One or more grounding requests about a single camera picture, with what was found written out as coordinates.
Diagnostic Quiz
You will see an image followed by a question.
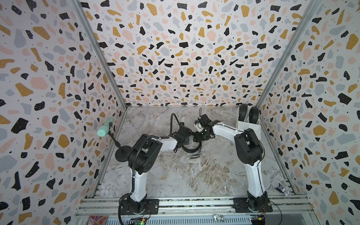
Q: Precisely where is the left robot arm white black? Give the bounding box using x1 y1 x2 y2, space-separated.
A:
115 120 194 214

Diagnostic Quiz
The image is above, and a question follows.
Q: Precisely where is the aluminium mounting rail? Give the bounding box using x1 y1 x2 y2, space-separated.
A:
75 195 314 218

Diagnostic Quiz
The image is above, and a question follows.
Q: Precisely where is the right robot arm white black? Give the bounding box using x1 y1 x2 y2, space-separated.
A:
194 114 269 212

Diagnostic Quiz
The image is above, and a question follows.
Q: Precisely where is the green microphone on black stand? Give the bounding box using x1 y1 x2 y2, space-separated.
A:
97 117 132 162

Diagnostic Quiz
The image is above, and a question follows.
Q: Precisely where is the pink printed card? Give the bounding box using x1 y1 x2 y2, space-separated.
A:
86 215 108 225

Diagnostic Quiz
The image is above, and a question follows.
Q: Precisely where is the black belt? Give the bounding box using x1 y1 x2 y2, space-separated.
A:
238 104 248 122
248 106 259 124
181 142 202 159

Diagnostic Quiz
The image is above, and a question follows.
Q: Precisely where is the white storage roll organizer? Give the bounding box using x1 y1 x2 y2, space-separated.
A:
236 106 261 140

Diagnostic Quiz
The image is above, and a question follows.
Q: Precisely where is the small crumpled wrapper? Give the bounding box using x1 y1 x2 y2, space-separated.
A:
277 183 289 196

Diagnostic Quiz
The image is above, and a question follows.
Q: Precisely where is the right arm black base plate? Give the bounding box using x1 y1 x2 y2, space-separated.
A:
232 197 273 213

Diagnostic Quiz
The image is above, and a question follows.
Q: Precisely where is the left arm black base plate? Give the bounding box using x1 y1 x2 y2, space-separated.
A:
119 198 159 216

